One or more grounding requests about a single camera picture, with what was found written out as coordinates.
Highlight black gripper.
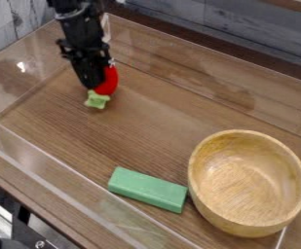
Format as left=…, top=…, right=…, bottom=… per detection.
left=57, top=39, right=115, bottom=89

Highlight red plush strawberry toy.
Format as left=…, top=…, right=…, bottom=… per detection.
left=83, top=65, right=119, bottom=110

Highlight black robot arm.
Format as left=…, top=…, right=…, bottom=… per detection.
left=46, top=0, right=111, bottom=89

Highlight clear acrylic tray walls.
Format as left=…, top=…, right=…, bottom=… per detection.
left=0, top=17, right=301, bottom=249

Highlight green rectangular block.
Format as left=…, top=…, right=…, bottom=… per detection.
left=109, top=166, right=188, bottom=214

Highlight wooden bowl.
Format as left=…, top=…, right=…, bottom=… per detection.
left=188, top=129, right=301, bottom=238

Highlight black device with knob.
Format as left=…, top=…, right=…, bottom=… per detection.
left=0, top=226, right=58, bottom=249

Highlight clear acrylic corner bracket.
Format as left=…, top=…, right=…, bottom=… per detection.
left=101, top=13, right=111, bottom=43

